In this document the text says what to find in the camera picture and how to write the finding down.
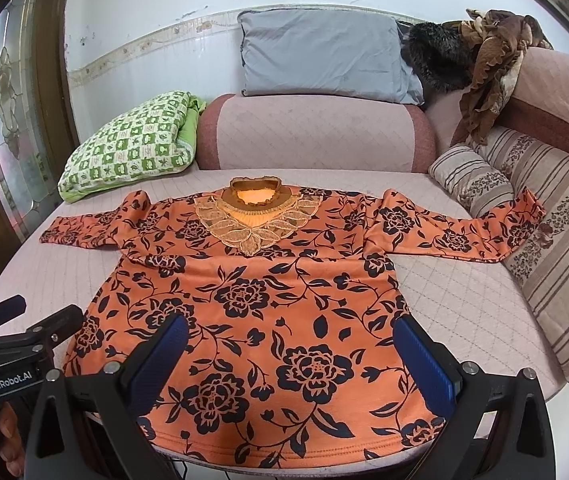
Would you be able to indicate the small striped bolster pillow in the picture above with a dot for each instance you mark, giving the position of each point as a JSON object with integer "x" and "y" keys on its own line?
{"x": 471, "y": 180}

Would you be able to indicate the black fur garment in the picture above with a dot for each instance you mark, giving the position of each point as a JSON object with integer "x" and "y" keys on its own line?
{"x": 440, "y": 57}

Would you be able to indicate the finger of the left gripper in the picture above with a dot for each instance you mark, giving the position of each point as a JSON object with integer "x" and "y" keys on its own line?
{"x": 47, "y": 334}
{"x": 11, "y": 308}

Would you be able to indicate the stained glass wooden door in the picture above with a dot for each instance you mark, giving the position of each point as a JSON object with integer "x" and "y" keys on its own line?
{"x": 37, "y": 129}

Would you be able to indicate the grey pillow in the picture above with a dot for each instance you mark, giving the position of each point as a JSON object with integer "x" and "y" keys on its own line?
{"x": 337, "y": 52}

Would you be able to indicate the orange floral blouse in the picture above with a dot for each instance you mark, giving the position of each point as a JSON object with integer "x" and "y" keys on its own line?
{"x": 290, "y": 296}

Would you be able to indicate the pink sofa armrest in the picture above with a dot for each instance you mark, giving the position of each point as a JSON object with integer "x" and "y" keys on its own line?
{"x": 539, "y": 107}

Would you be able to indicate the green white checkered pillow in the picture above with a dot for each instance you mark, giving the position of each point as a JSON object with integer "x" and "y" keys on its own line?
{"x": 155, "y": 138}

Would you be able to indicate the striped floral cushion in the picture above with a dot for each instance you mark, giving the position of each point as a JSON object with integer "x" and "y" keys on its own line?
{"x": 541, "y": 264}

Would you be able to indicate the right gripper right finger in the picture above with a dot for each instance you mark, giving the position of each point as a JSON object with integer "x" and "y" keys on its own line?
{"x": 495, "y": 426}

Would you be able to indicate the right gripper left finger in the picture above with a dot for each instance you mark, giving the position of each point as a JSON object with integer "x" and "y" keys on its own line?
{"x": 86, "y": 427}

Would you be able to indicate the left hand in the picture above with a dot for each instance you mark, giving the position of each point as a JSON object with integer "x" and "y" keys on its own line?
{"x": 11, "y": 446}

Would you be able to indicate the pink sofa back cushion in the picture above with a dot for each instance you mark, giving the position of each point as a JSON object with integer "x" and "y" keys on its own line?
{"x": 313, "y": 132}

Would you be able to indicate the brown ruffled scarf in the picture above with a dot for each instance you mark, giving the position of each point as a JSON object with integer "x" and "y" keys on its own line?
{"x": 499, "y": 39}

